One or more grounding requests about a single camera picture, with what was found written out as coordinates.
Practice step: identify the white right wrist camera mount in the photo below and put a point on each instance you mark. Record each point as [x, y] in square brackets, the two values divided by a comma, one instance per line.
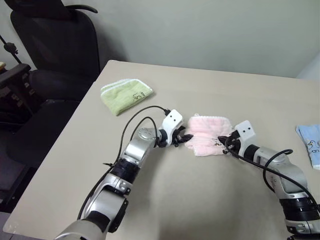
[246, 131]

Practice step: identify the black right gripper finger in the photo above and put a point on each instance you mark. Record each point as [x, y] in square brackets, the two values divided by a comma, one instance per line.
[223, 137]
[224, 142]

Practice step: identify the black office chair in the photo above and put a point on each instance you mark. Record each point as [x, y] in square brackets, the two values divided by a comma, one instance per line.
[57, 50]

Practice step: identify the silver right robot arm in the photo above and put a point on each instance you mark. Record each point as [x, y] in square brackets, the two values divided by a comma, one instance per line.
[292, 172]

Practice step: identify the black stand pole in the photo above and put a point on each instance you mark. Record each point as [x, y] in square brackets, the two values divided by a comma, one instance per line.
[10, 47]

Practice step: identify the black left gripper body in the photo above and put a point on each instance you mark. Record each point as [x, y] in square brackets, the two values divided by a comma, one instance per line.
[178, 137]

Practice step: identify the green folded towel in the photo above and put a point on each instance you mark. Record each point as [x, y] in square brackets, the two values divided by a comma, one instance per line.
[122, 96]

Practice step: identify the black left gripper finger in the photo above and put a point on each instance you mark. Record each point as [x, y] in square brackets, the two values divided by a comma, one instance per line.
[184, 141]
[188, 136]

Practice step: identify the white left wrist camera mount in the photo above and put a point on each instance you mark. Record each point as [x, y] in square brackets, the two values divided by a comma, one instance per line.
[172, 120]

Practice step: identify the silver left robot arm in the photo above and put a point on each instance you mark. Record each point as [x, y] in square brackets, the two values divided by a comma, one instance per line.
[135, 147]

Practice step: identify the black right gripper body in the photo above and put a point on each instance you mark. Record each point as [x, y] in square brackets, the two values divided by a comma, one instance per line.
[233, 142]

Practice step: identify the black padded armrest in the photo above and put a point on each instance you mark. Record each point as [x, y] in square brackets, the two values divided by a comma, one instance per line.
[15, 72]

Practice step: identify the pink fluffy towel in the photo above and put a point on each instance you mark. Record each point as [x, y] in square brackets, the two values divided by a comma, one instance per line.
[207, 130]

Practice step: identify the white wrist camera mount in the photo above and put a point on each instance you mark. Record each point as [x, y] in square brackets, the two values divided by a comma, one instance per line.
[246, 131]
[172, 120]

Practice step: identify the blue towel with duck print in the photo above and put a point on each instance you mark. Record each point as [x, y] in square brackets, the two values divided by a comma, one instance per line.
[311, 140]

